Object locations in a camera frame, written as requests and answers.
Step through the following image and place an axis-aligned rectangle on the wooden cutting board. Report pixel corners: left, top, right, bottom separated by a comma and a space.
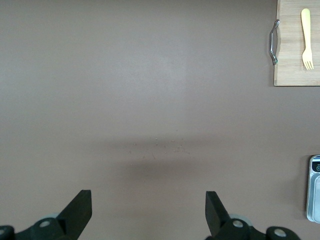
269, 0, 320, 87

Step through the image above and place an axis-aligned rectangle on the silver digital kitchen scale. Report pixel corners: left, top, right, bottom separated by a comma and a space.
306, 154, 320, 224

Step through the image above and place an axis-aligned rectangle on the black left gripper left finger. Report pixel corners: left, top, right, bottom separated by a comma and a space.
0, 189, 92, 240

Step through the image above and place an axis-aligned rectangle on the brown table cover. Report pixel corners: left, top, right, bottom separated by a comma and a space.
0, 0, 320, 240

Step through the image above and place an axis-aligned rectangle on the yellow plastic fork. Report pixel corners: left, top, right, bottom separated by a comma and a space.
300, 8, 315, 71

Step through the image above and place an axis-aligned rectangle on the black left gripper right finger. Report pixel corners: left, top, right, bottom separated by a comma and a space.
205, 191, 302, 240

